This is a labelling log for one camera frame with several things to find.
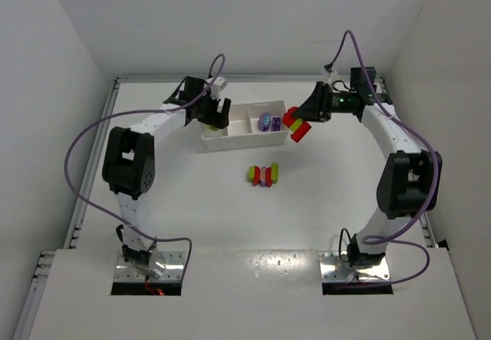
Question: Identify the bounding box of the red green lego stack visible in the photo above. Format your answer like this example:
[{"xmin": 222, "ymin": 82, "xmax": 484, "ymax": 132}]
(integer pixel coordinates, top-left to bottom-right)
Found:
[{"xmin": 282, "ymin": 107, "xmax": 311, "ymax": 143}]

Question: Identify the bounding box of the purple square lego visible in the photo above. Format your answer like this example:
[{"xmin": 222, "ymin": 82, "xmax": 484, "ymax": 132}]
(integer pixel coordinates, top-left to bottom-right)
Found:
[{"xmin": 270, "ymin": 117, "xmax": 282, "ymax": 132}]

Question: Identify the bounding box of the purple paw print lego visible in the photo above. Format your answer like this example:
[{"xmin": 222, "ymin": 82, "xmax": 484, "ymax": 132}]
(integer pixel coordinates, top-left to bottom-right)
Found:
[{"xmin": 258, "ymin": 114, "xmax": 272, "ymax": 132}]

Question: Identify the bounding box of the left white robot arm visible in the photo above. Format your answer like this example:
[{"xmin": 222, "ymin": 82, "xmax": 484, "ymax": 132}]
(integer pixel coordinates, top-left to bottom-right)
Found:
[{"xmin": 102, "ymin": 76, "xmax": 231, "ymax": 275}]

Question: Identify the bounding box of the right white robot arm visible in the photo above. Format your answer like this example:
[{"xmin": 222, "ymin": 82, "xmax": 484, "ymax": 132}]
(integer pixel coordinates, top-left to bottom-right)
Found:
[{"xmin": 292, "ymin": 68, "xmax": 443, "ymax": 267}]

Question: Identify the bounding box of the white three-compartment container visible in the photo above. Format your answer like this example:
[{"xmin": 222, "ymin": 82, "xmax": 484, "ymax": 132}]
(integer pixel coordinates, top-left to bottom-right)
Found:
[{"xmin": 201, "ymin": 101, "xmax": 288, "ymax": 151}]

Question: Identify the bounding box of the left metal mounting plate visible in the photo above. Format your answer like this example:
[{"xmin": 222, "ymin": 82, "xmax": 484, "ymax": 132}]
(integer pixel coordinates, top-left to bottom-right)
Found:
[{"xmin": 114, "ymin": 251, "xmax": 186, "ymax": 284}]

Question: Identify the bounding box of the metal mounting plate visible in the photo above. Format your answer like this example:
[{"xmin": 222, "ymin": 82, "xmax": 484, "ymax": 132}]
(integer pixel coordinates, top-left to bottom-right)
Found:
[
  {"xmin": 114, "ymin": 251, "xmax": 186, "ymax": 284},
  {"xmin": 318, "ymin": 251, "xmax": 390, "ymax": 284}
]

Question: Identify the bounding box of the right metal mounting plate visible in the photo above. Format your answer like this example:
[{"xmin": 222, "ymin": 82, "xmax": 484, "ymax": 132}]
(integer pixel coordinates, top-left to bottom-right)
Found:
[{"xmin": 318, "ymin": 251, "xmax": 390, "ymax": 284}]

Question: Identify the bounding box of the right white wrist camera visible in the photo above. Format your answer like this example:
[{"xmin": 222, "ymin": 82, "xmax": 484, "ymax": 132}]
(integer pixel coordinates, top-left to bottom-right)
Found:
[{"xmin": 321, "ymin": 64, "xmax": 339, "ymax": 85}]

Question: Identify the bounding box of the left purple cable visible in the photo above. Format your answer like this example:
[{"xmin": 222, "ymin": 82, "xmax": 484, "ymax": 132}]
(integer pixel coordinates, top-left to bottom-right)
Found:
[{"xmin": 64, "ymin": 53, "xmax": 193, "ymax": 268}]

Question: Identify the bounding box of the purple cable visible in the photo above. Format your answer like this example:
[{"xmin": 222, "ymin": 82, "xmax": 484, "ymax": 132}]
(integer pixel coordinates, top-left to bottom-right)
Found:
[
  {"xmin": 324, "ymin": 29, "xmax": 440, "ymax": 286},
  {"xmin": 64, "ymin": 53, "xmax": 193, "ymax": 268}
]

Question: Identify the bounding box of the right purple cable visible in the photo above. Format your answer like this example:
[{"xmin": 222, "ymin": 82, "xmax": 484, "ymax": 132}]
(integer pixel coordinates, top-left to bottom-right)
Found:
[{"xmin": 324, "ymin": 29, "xmax": 440, "ymax": 286}]

